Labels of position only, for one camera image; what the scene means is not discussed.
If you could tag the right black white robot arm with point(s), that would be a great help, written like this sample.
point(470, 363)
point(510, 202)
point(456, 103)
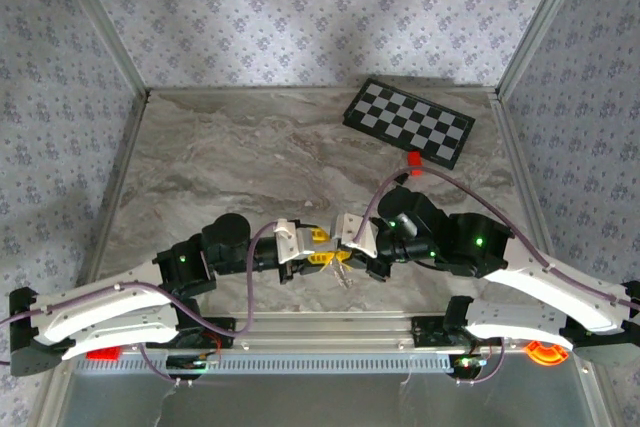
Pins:
point(550, 297)

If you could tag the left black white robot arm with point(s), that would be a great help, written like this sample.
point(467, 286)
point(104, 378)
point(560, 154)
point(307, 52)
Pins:
point(100, 312)

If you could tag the small black toy block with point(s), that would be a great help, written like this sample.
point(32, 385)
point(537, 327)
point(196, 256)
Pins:
point(401, 179)

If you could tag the red toy block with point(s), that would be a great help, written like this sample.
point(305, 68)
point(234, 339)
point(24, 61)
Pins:
point(415, 159)

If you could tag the black grey chessboard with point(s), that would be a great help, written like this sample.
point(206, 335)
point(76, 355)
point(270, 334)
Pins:
point(410, 119)

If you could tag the grey metal tray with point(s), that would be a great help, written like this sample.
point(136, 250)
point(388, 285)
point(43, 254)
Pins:
point(320, 402)

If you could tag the flat red toy brick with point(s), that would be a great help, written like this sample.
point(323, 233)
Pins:
point(102, 354)

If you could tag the orange curved plastic piece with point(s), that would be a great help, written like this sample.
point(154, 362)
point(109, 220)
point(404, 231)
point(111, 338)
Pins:
point(545, 357)

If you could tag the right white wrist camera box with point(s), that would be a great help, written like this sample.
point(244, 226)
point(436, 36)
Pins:
point(357, 234)

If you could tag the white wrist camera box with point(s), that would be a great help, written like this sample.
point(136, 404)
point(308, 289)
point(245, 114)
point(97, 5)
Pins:
point(292, 242)
point(357, 234)

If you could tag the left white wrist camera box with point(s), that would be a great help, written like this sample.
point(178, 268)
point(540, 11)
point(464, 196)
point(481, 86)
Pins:
point(292, 242)

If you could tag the long aluminium mounting rail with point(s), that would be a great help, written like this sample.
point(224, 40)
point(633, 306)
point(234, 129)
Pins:
point(320, 329)

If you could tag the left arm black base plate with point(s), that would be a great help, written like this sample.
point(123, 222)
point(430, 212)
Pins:
point(225, 334)

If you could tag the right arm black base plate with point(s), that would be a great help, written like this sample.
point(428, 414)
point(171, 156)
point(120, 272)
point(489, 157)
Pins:
point(425, 332)

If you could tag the aluminium table edge rail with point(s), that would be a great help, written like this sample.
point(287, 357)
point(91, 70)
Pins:
point(126, 147)
point(250, 90)
point(514, 147)

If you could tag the aluminium frame post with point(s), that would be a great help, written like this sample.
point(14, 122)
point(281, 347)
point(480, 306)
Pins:
point(543, 22)

